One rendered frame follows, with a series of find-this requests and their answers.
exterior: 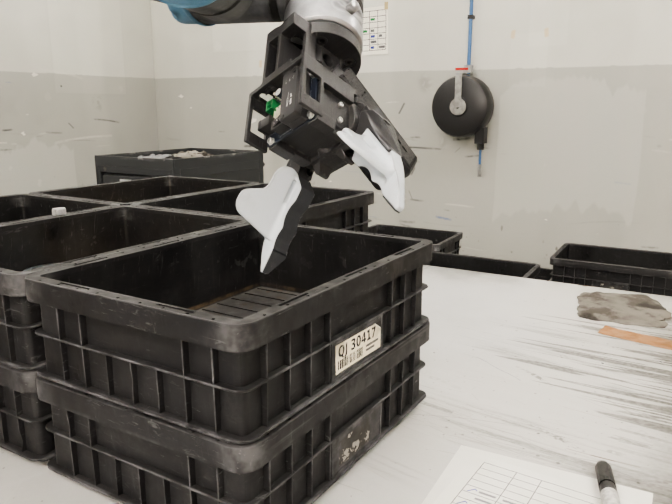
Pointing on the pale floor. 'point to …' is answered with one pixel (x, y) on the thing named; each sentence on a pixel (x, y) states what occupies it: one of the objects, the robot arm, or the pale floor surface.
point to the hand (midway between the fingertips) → (332, 251)
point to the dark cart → (152, 167)
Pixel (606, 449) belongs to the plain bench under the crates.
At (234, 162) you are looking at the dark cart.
